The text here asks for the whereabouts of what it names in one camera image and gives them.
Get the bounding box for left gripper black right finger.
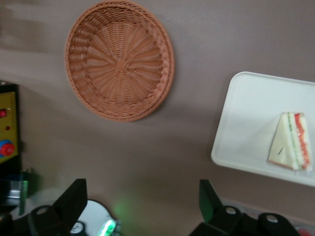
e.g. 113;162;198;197
189;179;299;236

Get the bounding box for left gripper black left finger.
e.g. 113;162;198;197
27;178;88;236

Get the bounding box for triangular sandwich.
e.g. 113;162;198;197
266;112;314;173

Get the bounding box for cream rectangular tray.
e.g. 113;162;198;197
210;71;315;188

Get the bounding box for round brown wicker basket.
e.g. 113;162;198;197
64;0;175;122

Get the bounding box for black food warmer appliance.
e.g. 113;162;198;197
0;82;34;215

